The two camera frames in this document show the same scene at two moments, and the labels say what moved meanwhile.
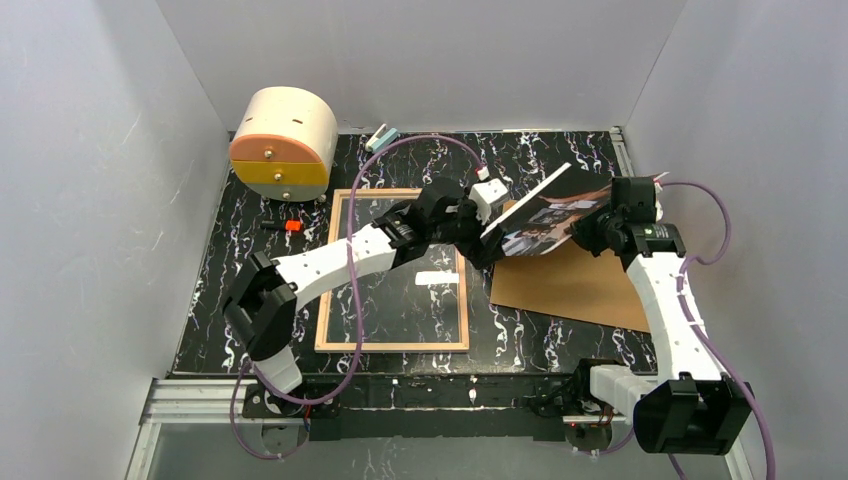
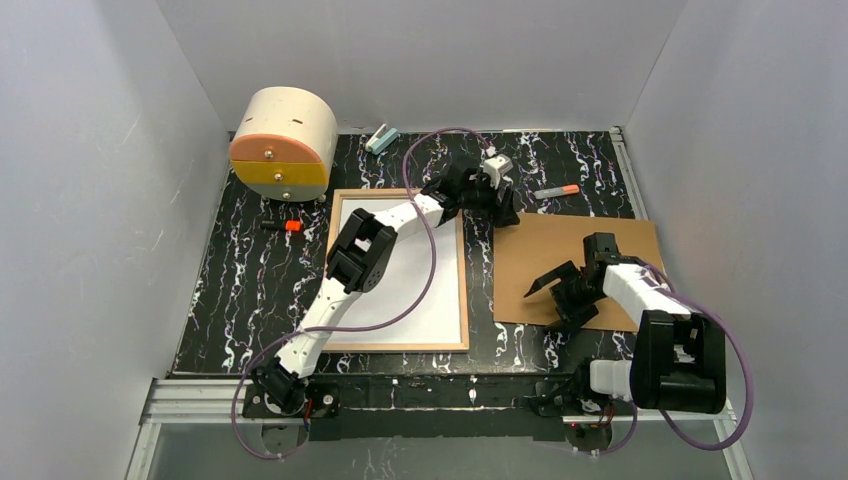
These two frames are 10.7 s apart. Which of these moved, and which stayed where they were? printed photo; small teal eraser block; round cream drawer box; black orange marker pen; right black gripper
Moved: printed photo; right black gripper
Stayed: round cream drawer box; small teal eraser block; black orange marker pen
